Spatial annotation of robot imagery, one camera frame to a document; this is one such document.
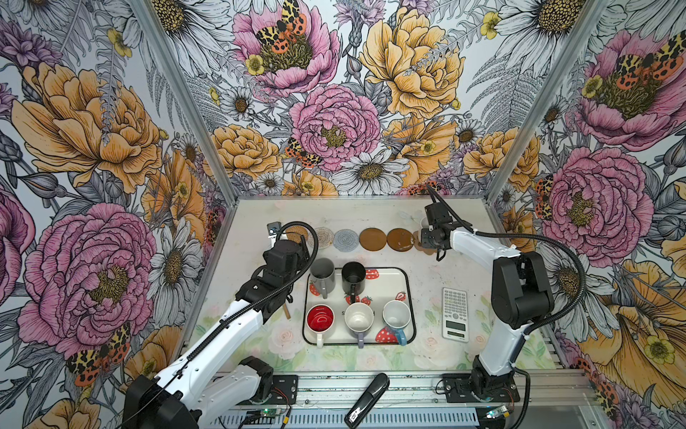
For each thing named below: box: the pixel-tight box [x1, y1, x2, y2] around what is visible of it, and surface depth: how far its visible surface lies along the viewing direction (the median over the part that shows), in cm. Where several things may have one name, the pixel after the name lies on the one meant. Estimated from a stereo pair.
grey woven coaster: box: [333, 228, 360, 253], surface depth 110 cm
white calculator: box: [441, 286, 469, 344], surface depth 89 cm
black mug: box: [341, 260, 367, 304], surface depth 92 cm
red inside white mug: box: [305, 303, 335, 349], surface depth 83 cm
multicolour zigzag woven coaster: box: [314, 226, 335, 250], surface depth 111 cm
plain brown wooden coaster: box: [359, 227, 387, 252], surface depth 110 cm
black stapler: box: [343, 372, 391, 429], surface depth 71 cm
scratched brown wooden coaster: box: [386, 227, 415, 253], surface depth 110 cm
